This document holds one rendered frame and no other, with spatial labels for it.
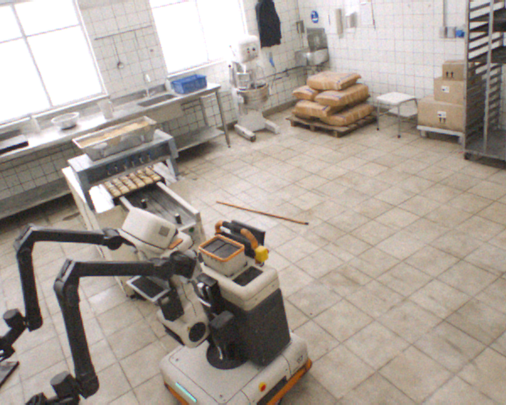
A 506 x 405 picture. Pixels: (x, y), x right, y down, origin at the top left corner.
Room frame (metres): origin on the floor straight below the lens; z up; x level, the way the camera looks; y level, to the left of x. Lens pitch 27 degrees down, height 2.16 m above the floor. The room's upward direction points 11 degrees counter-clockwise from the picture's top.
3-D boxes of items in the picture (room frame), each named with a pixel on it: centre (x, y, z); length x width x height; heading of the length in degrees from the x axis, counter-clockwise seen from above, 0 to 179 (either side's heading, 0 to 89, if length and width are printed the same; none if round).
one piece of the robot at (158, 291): (1.74, 0.55, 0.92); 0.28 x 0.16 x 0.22; 39
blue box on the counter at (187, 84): (6.22, 0.59, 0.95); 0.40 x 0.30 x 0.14; 121
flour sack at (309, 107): (6.10, -1.10, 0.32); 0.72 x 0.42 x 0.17; 32
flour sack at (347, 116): (5.95, -1.45, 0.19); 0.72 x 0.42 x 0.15; 122
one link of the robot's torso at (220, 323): (1.77, 0.42, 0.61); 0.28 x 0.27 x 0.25; 39
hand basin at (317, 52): (7.11, -1.30, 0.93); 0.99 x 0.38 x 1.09; 28
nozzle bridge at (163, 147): (3.19, 0.91, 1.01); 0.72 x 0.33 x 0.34; 117
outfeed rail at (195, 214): (3.36, 0.84, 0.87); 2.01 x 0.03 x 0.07; 27
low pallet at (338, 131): (6.20, -1.30, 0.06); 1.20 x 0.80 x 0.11; 30
